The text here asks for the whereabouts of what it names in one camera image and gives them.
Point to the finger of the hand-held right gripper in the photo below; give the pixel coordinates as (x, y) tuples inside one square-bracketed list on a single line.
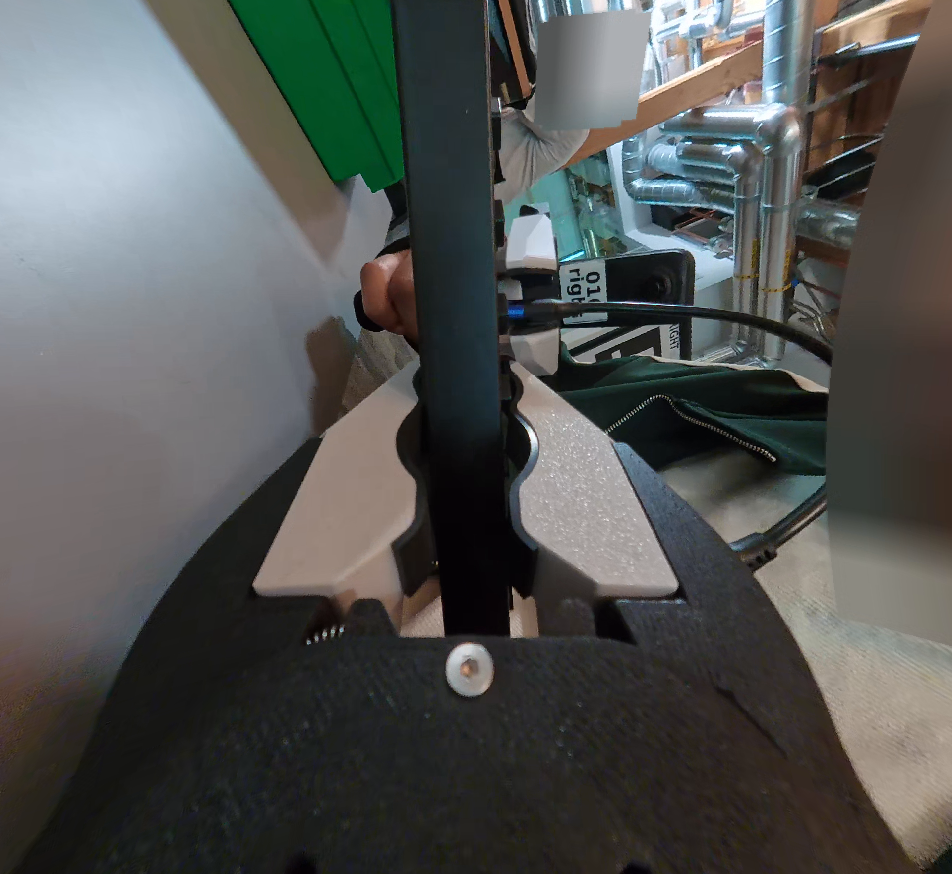
[(532, 349), (532, 245)]

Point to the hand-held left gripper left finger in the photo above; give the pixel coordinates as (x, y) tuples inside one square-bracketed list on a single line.
[(335, 509)]

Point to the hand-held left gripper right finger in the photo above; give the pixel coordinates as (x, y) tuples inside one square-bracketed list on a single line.
[(587, 509)]

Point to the black usb hub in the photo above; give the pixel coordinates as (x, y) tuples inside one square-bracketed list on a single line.
[(446, 219)]

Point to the green plastic bin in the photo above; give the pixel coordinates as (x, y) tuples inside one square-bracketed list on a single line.
[(320, 55)]

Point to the person's right hand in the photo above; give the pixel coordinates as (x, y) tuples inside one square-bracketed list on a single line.
[(394, 286)]

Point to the green and cream jacket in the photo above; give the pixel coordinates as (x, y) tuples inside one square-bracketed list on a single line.
[(706, 383)]

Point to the silver ventilation ducts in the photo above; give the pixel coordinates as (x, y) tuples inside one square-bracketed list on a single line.
[(777, 145)]

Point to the wooden beam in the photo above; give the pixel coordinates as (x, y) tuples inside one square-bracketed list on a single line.
[(699, 78)]

